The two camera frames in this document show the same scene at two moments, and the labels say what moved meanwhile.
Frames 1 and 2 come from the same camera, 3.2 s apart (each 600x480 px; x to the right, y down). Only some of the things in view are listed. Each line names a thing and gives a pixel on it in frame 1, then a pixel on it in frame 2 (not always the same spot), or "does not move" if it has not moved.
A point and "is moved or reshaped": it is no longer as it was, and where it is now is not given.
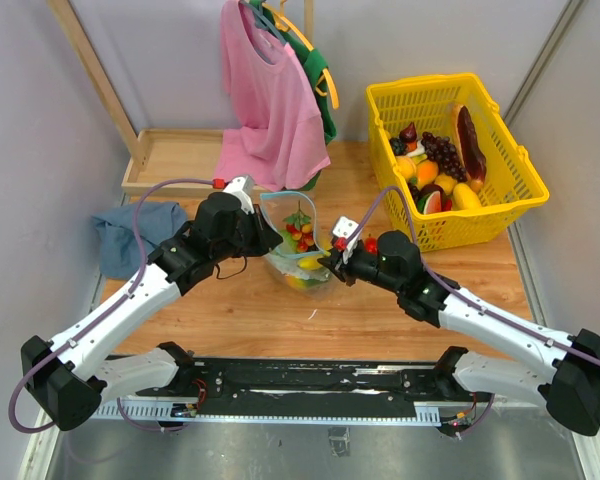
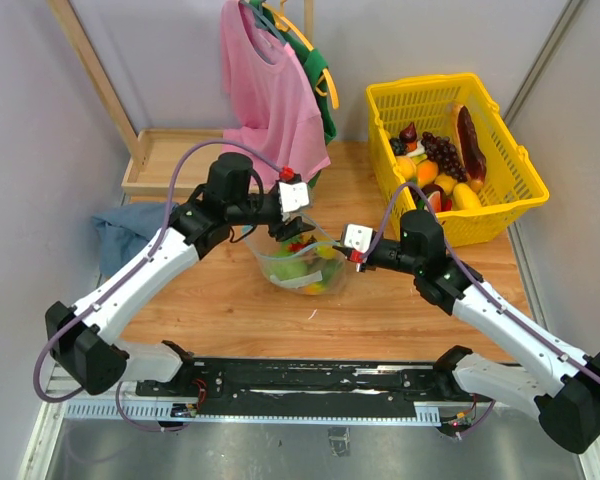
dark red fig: x=408 y=134 does not move
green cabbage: x=289 y=244 -> x=288 y=269
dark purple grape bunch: x=443 y=151 does not move
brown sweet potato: x=474 y=158 does not move
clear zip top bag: x=294 y=266 is moved or reshaped
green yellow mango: x=298 y=283 -> x=315 y=288
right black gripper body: x=363 y=266 -> x=388 y=255
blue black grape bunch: x=398 y=146 does not move
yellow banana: x=309 y=263 -> x=326 y=252
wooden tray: x=191 y=154 does not move
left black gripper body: x=249 y=240 -> x=263 y=213
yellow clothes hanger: x=285 y=23 does not move
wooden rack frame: x=67 y=18 does not move
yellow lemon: x=447 y=183 does not move
